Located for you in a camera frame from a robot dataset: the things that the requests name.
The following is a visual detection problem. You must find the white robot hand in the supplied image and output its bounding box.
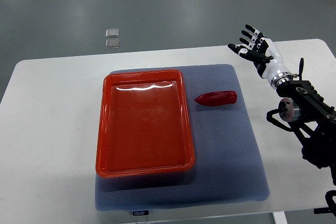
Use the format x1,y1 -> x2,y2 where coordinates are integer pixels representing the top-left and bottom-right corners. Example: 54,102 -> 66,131
228,24 -> 292,87

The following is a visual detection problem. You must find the red pepper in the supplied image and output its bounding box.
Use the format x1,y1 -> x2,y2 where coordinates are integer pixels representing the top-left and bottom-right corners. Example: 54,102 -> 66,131
194,91 -> 238,106

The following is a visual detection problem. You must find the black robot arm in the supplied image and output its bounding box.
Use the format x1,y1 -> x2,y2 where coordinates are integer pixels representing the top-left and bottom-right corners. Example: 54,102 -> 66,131
228,25 -> 335,180

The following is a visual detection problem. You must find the red plastic tray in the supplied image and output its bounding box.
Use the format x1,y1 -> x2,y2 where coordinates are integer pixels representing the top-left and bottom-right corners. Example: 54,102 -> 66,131
96,69 -> 195,178

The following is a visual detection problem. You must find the blue-grey mesh mat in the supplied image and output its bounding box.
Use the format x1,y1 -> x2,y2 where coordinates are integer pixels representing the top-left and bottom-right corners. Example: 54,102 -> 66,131
96,64 -> 269,211

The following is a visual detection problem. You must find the upper grey floor plate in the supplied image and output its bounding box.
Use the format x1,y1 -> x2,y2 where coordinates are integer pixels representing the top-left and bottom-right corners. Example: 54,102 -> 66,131
106,28 -> 119,38

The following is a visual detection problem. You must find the white table leg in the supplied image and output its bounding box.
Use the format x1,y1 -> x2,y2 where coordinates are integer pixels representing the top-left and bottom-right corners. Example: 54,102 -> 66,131
272,211 -> 288,224

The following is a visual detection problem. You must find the black mat label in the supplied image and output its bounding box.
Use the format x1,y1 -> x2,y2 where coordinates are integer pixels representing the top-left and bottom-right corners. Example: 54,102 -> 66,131
132,210 -> 149,216

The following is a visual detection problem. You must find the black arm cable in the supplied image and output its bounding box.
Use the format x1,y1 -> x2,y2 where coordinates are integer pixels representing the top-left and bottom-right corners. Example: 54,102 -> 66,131
291,57 -> 305,80

